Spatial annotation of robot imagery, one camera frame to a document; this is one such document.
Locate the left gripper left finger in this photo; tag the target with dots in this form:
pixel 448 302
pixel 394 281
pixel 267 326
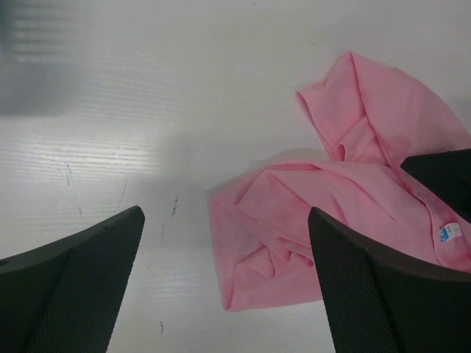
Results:
pixel 65 296

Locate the pink polo shirt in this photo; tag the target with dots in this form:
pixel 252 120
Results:
pixel 369 117

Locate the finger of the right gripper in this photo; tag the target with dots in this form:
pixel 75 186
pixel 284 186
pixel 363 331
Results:
pixel 446 175

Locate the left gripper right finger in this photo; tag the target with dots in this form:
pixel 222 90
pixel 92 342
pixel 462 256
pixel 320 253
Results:
pixel 378 299

